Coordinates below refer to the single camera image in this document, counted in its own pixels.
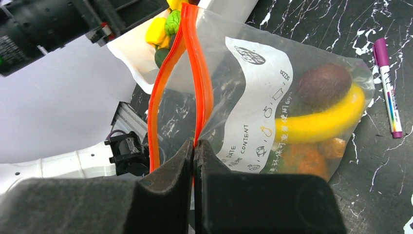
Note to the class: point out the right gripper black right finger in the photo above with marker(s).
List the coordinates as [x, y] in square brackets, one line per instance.
[228, 202]

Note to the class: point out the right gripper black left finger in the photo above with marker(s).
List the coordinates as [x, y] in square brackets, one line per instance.
[155, 204]

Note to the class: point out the toy pineapple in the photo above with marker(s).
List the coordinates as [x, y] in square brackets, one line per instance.
[319, 159]

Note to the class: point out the clear zip bag orange zipper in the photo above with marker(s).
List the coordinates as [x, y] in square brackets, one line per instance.
[226, 82]

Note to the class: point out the yellow banana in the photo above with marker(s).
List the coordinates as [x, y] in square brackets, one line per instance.
[324, 125]

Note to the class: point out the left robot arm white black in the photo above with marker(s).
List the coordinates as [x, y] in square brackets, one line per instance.
[54, 103]

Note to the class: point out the white plastic bin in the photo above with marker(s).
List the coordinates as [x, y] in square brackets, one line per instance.
[138, 55]

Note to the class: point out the yellow bell pepper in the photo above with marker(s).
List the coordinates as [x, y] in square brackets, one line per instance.
[155, 34]

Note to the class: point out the green vegetable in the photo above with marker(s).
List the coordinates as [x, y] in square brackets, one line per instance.
[172, 23]

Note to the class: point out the purple cap marker pen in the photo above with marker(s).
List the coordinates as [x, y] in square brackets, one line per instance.
[382, 61]

